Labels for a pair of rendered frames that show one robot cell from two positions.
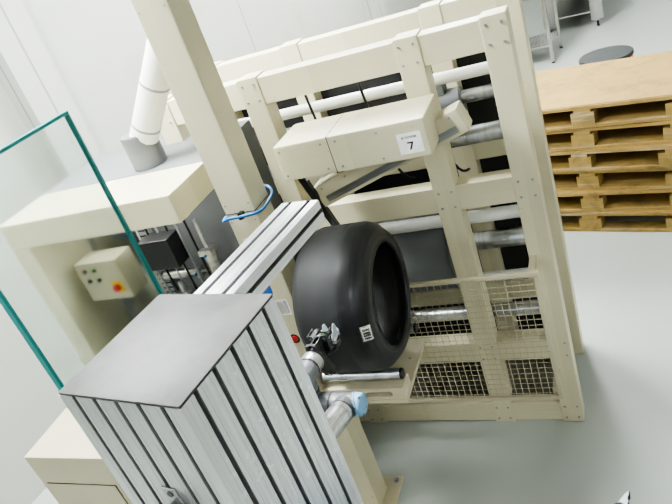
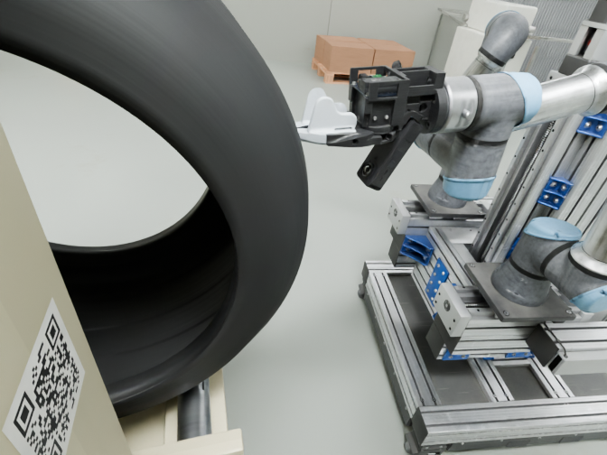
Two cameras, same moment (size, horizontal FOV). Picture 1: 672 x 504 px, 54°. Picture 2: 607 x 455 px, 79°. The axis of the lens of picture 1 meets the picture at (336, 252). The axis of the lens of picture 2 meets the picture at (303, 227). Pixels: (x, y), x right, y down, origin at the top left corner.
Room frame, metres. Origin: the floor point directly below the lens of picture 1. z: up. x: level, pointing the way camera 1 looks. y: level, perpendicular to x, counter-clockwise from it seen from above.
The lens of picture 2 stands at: (2.26, 0.44, 1.43)
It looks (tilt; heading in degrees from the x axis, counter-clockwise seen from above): 36 degrees down; 224
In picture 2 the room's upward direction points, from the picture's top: 7 degrees clockwise
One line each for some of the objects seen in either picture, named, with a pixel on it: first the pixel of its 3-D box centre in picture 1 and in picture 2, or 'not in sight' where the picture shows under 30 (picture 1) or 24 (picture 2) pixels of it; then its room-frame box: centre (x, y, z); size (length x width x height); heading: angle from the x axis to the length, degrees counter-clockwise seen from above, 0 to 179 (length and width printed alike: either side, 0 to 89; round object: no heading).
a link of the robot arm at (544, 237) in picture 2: not in sight; (546, 245); (1.22, 0.35, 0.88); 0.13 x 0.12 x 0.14; 61
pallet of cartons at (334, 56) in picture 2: not in sight; (361, 60); (-2.70, -3.52, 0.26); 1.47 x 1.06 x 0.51; 144
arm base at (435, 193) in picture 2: not in sight; (451, 187); (0.93, -0.06, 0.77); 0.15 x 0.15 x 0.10
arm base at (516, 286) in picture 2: not in sight; (525, 274); (1.22, 0.34, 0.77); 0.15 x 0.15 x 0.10
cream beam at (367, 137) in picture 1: (358, 138); not in sight; (2.44, -0.23, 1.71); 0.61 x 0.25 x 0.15; 63
